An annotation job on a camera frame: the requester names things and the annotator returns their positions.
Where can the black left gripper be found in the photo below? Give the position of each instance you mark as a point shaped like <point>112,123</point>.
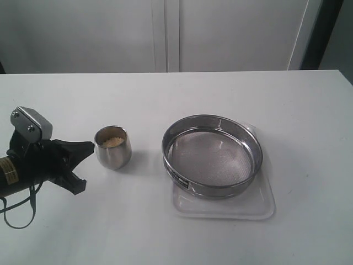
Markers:
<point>49,160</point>

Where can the stainless steel cup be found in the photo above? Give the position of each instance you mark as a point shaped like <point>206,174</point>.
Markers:
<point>116,157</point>

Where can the yellow and white grain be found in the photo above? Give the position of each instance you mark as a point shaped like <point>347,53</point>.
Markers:
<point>112,142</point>

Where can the round steel mesh sieve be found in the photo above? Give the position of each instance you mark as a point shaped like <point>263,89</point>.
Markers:
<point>211,156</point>

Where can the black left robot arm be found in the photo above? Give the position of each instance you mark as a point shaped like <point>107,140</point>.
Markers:
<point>10,182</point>

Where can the white cabinet doors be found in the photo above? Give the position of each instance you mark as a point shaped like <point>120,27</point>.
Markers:
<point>154,36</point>

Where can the clear plastic tray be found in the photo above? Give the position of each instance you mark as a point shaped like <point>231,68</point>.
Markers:
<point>255,203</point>

